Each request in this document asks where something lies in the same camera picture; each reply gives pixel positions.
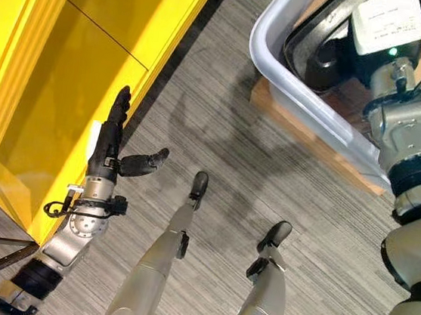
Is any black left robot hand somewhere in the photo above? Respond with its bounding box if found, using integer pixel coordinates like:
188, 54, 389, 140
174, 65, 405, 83
82, 81, 178, 191

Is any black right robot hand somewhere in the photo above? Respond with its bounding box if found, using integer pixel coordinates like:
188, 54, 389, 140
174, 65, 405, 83
316, 0, 421, 93

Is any black sole-shaped part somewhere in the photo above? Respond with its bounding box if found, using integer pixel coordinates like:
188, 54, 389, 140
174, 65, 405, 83
279, 0, 382, 99

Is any yellow metal shelf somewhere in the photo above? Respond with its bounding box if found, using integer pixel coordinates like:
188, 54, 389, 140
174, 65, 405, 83
0, 0, 224, 270

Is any pale plastic box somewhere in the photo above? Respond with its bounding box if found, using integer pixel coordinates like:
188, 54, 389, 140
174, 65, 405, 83
234, 0, 416, 193

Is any wooden stand under box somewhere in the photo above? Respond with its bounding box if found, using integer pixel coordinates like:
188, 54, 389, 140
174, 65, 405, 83
240, 74, 398, 197

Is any silver left robot leg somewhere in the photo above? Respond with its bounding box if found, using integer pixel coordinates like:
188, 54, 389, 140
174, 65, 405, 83
103, 162, 210, 315

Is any silver robot leg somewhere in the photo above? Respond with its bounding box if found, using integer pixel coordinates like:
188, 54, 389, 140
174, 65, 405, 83
103, 162, 210, 315
223, 215, 295, 315

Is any silver right robot leg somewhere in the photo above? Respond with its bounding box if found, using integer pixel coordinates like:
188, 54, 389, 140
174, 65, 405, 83
223, 215, 295, 315

